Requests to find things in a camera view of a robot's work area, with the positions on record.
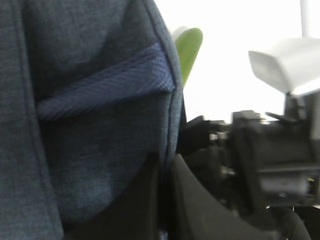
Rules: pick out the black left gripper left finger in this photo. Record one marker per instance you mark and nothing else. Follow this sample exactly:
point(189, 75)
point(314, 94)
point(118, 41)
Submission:
point(89, 181)

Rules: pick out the green lid glass container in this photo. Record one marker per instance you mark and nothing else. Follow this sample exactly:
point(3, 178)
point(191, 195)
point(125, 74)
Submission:
point(188, 42)

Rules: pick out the dark blue lunch bag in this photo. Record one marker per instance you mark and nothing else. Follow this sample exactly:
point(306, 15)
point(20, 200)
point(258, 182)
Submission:
point(85, 75)

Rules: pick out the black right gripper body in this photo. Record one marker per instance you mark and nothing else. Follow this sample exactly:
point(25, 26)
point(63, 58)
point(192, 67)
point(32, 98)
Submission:
point(258, 160)

